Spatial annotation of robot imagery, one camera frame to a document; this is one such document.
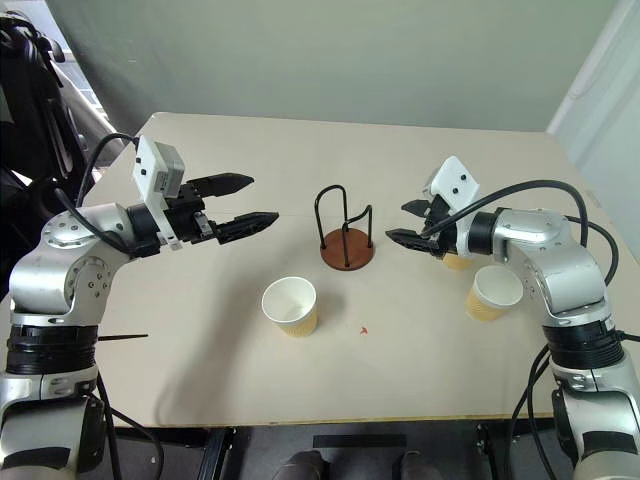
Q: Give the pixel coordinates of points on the dark rounded shape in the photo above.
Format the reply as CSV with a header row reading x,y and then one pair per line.
x,y
417,466
300,465

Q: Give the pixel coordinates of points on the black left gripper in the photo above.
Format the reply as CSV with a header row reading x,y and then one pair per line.
x,y
187,220

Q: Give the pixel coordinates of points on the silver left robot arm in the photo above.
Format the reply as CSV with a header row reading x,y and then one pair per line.
x,y
60,280

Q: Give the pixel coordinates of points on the black table frame leg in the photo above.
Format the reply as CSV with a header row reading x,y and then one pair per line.
x,y
215,455
487,450

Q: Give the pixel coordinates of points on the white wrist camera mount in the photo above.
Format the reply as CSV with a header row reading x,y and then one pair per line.
x,y
457,182
150,172

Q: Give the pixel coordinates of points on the beige pipe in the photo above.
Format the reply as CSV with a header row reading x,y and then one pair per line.
x,y
85,111

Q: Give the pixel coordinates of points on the black equipment stand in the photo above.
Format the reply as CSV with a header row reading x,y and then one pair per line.
x,y
30,125

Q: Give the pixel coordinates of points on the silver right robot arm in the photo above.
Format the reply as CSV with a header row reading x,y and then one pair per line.
x,y
565,270

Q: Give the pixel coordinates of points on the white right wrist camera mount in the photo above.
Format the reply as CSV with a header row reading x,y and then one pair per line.
x,y
457,182

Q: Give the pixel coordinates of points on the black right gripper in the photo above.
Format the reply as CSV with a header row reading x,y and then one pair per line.
x,y
445,240

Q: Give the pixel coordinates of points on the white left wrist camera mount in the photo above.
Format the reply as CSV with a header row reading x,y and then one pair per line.
x,y
150,172

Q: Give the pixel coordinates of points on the ribbed tan paper cup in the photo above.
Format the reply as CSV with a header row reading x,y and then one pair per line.
x,y
492,297
290,305
457,262

